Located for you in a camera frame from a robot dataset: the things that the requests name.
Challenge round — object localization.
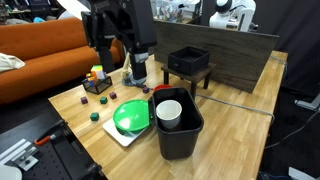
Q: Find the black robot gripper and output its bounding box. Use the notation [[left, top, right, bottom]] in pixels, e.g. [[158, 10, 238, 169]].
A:
[[81, 0, 158, 85]]

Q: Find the green plastic plate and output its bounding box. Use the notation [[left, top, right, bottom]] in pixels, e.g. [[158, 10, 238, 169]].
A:
[[112, 98, 153, 133]]

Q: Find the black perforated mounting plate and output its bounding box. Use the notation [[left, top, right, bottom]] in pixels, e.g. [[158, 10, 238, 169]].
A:
[[0, 111, 108, 180]]

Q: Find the grey round base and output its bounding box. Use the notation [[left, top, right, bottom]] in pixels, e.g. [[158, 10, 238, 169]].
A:
[[121, 74, 148, 89]]

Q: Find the multicoloured puzzle cube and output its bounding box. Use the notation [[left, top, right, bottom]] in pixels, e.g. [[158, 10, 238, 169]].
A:
[[90, 64, 107, 81]]

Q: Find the orange puzzle cube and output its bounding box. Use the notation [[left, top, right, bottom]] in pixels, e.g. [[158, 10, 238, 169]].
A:
[[85, 72, 98, 86]]

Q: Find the black square box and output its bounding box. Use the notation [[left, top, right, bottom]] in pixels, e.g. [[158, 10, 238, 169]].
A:
[[167, 45, 211, 77]]

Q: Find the white paper cup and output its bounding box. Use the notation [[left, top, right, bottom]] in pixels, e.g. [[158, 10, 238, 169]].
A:
[[155, 99, 183, 131]]

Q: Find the white kitchen scale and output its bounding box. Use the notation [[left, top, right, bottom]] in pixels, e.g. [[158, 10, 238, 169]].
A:
[[101, 118, 152, 148]]

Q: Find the shelf with boxes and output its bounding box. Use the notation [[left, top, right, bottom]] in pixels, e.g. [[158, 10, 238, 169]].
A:
[[150, 0, 203, 24]]

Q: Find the white curved object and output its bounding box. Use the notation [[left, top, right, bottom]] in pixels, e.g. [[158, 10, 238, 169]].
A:
[[55, 0, 92, 20]]

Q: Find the dark wooden stool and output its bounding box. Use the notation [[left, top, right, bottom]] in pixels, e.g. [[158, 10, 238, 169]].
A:
[[160, 62, 217, 100]]

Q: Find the orange sofa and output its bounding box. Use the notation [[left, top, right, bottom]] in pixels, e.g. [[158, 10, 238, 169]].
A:
[[0, 17, 126, 106]]

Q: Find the black plastic bin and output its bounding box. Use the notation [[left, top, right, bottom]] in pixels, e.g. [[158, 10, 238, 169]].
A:
[[147, 87, 205, 161]]

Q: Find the orange and black clamp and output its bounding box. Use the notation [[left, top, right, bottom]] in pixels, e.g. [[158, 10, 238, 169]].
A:
[[33, 118, 69, 147]]

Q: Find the dark wooden board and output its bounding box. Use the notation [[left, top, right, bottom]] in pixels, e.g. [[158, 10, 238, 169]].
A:
[[153, 19, 280, 94]]

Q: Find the white cloth bag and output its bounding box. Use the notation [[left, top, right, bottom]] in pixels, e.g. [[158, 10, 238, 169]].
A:
[[0, 52, 26, 74]]

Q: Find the black curtain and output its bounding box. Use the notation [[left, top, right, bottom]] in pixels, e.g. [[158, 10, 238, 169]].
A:
[[199, 0, 320, 98]]

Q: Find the light grey metal bar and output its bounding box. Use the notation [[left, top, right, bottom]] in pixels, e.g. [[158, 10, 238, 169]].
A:
[[294, 92, 320, 112]]

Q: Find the white flat object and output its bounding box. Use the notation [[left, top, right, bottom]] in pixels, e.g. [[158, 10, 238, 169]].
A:
[[287, 166, 317, 180]]

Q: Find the black wire basket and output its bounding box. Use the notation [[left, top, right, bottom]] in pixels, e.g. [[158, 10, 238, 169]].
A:
[[82, 75, 114, 96]]

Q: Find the grey cable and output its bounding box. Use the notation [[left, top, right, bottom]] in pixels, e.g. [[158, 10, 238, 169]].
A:
[[194, 93, 276, 125]]

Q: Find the silver aluminium bracket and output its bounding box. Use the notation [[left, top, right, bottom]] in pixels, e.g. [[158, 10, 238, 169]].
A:
[[11, 153, 40, 173]]

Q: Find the silver aluminium extrusion rail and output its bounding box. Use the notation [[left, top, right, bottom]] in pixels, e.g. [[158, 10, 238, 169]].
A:
[[0, 138, 37, 166]]

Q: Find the blue cable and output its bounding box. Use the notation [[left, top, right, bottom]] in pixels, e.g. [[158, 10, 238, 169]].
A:
[[257, 170, 288, 180]]

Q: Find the black floor cable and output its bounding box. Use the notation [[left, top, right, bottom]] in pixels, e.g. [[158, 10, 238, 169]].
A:
[[264, 108, 320, 150]]

